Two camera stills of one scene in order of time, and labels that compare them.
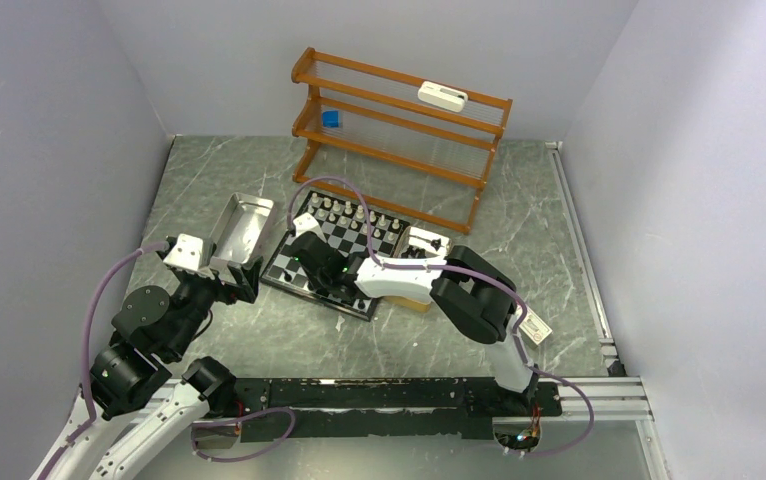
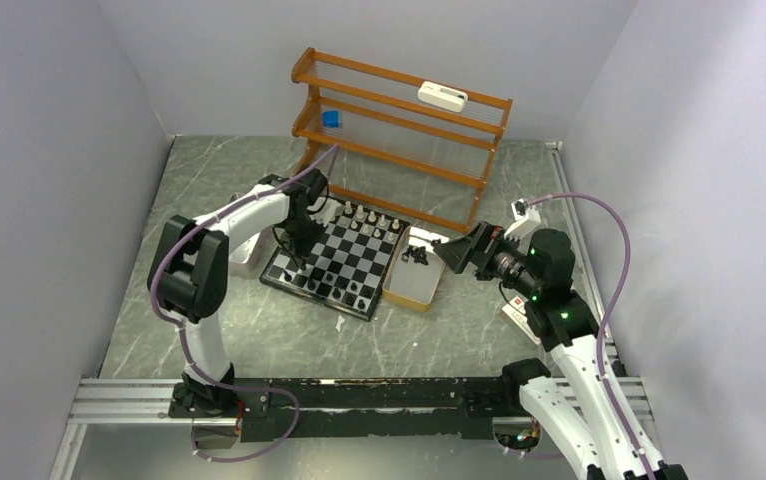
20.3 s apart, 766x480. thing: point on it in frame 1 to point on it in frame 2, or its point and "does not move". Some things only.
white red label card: x=532 y=326 does not move
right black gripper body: x=318 y=282 to x=491 y=243
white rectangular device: x=446 y=97 does not move
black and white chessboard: x=348 y=228 does not move
